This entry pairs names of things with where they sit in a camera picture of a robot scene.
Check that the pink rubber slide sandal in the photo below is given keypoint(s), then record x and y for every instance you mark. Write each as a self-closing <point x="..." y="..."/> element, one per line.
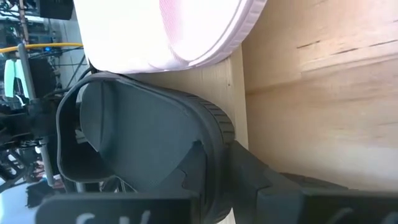
<point x="155" y="31"/>

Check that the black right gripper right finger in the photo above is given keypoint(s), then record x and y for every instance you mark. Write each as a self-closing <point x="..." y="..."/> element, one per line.
<point x="280" y="205"/>

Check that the grey metal pole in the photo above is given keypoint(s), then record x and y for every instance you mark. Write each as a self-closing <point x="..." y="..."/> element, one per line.
<point x="28" y="77"/>

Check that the black rubber slide sandal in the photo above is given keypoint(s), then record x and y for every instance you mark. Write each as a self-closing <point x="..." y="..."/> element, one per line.
<point x="140" y="130"/>

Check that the light wooden shelf board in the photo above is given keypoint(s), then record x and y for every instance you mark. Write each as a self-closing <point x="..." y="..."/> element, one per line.
<point x="217" y="81"/>

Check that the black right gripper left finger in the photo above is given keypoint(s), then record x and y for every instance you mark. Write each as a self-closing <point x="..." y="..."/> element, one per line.
<point x="124" y="208"/>

